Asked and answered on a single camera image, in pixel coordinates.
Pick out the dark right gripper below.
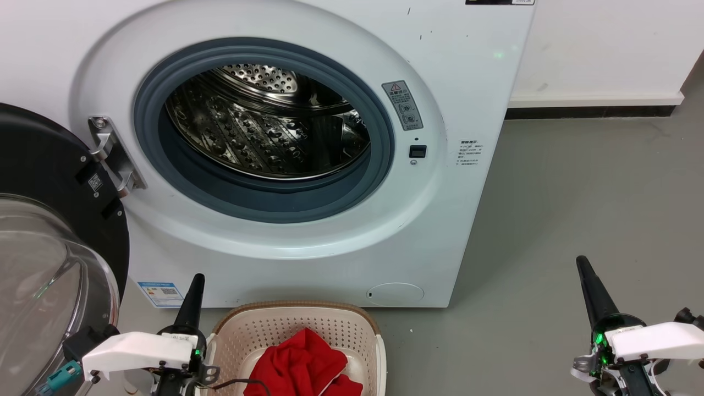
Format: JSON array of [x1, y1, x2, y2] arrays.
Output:
[[571, 256, 672, 396]]

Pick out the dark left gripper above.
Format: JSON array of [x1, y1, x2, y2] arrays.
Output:
[[154, 273, 221, 396]]

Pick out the red garment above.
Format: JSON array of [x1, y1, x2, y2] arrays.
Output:
[[243, 328, 364, 396]]

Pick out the cream plastic laundry basket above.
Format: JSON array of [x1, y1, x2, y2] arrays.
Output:
[[201, 301, 387, 396]]

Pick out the stainless steel washing machine drum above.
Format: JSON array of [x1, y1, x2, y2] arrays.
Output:
[[165, 63, 371, 180]]

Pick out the black washer door with glass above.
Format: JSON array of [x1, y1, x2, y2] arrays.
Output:
[[0, 103, 130, 396]]

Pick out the blue energy label sticker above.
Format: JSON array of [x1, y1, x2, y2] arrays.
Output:
[[136, 281, 184, 307]]

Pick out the grey rubber door gasket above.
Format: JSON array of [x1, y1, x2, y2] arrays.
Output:
[[134, 37, 395, 223]]

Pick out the white front-load washing machine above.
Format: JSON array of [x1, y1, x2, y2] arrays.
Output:
[[0, 0, 537, 309]]

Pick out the metal door hinge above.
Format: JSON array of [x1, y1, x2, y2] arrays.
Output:
[[88, 116, 147, 199]]

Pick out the white and black baseboard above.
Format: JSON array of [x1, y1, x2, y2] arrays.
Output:
[[506, 91, 684, 119]]

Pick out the small white text sticker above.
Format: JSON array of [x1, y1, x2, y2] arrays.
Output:
[[456, 139, 482, 167]]

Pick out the round drain filter cover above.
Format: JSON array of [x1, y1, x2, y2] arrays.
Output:
[[367, 282, 425, 306]]

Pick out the grey warning label sticker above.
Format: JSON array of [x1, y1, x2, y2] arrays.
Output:
[[382, 80, 424, 131]]

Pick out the thin black cable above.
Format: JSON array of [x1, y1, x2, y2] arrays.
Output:
[[212, 378, 271, 396]]

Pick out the teal cable connector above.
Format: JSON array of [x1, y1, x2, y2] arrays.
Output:
[[37, 360, 83, 395]]

